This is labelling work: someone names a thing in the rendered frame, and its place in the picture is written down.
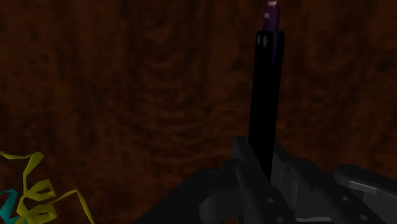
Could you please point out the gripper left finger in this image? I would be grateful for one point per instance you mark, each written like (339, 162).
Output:
(248, 198)

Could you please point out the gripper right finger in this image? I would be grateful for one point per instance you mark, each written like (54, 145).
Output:
(319, 198)

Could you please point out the black tool with purple tip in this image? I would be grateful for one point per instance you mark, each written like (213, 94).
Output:
(263, 102)

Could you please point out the yellow ribbon-shaped thing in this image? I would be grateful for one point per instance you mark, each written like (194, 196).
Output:
(26, 214)

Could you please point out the teal ribbon-shaped thing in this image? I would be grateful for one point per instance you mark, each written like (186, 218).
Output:
(11, 197)

